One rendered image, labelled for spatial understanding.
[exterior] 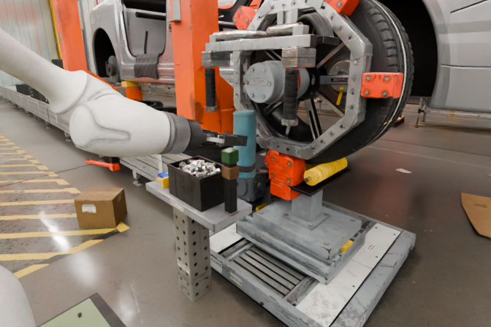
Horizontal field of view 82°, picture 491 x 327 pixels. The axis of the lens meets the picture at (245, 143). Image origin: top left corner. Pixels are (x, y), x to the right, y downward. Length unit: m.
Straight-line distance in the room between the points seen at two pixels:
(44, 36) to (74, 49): 11.03
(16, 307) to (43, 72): 0.37
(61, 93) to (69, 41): 2.49
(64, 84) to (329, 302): 1.06
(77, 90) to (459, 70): 1.20
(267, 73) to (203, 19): 0.57
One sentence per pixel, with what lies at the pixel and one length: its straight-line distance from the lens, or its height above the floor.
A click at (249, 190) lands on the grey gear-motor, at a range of 1.42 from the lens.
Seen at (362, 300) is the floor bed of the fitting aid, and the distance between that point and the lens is 1.25.
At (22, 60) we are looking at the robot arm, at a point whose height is 0.91.
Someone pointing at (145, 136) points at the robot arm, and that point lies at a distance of 0.53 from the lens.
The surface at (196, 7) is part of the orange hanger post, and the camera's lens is 1.36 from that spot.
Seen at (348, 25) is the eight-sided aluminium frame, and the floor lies 1.02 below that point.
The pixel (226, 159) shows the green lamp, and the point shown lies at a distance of 0.84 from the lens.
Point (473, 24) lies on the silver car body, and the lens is 1.30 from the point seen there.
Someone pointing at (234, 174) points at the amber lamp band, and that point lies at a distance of 0.86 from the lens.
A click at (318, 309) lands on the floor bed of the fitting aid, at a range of 1.17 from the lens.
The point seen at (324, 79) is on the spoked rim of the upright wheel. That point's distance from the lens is 1.07.
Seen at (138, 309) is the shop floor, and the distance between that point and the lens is 1.32.
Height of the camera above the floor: 0.91
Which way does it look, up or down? 16 degrees down
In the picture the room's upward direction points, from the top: straight up
